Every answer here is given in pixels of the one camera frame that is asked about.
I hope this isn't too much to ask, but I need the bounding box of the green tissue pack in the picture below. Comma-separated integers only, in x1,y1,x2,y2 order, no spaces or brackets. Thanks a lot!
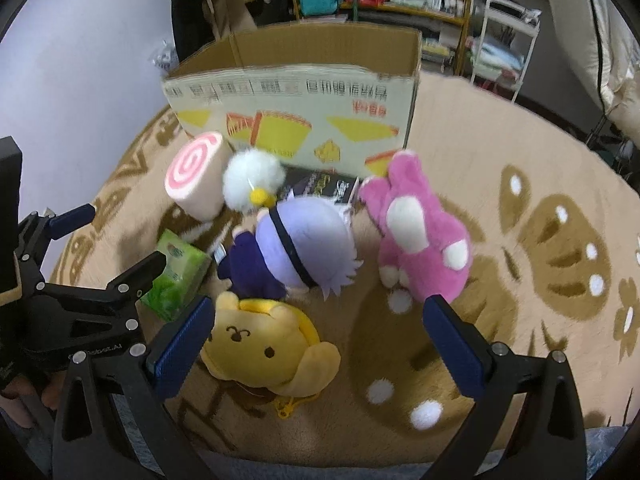
141,230,212,322

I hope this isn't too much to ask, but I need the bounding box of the pink swirl roll plush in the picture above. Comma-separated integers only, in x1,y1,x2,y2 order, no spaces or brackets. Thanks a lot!
165,132,233,222

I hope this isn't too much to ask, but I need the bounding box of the yellow dog plush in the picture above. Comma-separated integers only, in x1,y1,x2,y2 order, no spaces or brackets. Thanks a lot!
200,292,342,419

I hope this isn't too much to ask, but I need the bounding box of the white fluffy chick plush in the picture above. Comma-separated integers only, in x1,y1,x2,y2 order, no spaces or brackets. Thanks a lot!
222,148,286,214

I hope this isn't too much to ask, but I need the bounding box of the purple-haired doll plush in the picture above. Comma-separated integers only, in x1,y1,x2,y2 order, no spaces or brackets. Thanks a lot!
217,195,362,300

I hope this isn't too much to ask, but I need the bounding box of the pink rabbit plush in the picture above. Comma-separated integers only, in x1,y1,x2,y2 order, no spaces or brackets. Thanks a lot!
358,150,472,302

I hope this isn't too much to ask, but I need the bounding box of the person's left hand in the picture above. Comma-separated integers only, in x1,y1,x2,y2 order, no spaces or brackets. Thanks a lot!
1,372,66,429

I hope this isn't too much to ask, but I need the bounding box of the plastic bag of toys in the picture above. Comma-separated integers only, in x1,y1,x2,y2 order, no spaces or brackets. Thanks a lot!
149,40,179,75

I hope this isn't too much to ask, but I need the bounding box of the beige patterned carpet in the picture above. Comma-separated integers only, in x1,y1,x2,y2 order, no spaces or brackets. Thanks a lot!
52,73,639,467

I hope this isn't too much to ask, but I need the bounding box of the printed cardboard box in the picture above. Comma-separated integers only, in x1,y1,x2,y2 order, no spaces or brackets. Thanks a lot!
163,22,422,178

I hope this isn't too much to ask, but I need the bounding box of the wooden bookshelf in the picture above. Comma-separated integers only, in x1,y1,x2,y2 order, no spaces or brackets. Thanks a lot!
292,0,473,76

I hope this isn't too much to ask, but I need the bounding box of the white rolling cart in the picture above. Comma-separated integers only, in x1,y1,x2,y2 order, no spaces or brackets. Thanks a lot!
468,0,541,102

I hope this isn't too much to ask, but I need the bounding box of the cream reclining chair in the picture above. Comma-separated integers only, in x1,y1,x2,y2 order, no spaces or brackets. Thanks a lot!
549,0,639,142

